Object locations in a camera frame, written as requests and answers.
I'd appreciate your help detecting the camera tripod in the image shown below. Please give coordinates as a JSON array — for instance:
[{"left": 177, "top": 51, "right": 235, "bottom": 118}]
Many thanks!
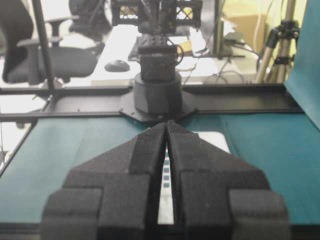
[{"left": 255, "top": 0, "right": 300, "bottom": 84}]

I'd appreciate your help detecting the white plastic basket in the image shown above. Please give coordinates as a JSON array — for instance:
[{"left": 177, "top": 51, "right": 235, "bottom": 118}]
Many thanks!
[{"left": 157, "top": 131, "right": 231, "bottom": 225}]

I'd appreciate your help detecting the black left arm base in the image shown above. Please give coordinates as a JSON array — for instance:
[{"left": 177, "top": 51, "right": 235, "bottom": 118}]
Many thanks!
[{"left": 119, "top": 72, "right": 197, "bottom": 124}]

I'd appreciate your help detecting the black frame rail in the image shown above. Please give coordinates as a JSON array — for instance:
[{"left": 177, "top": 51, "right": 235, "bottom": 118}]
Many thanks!
[{"left": 0, "top": 84, "right": 303, "bottom": 123}]

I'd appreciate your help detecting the white desk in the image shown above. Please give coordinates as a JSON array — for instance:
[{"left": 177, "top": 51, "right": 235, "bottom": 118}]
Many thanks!
[{"left": 90, "top": 25, "right": 258, "bottom": 86}]

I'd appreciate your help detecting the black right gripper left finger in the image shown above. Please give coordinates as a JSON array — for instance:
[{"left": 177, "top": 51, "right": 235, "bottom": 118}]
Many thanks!
[{"left": 41, "top": 123, "right": 167, "bottom": 240}]

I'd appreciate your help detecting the black computer mouse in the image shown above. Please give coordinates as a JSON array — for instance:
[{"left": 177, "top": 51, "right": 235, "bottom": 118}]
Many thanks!
[{"left": 104, "top": 59, "right": 131, "bottom": 73}]

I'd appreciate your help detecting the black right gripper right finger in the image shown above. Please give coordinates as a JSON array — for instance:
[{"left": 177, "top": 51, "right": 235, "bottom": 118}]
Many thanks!
[{"left": 167, "top": 121, "right": 292, "bottom": 240}]

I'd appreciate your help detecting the black vertical pole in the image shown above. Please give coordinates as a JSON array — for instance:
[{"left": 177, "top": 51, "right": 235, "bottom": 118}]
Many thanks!
[{"left": 31, "top": 0, "right": 55, "bottom": 92}]

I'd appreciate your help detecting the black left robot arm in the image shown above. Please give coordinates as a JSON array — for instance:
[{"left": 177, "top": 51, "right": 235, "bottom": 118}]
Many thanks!
[{"left": 109, "top": 0, "right": 203, "bottom": 83}]

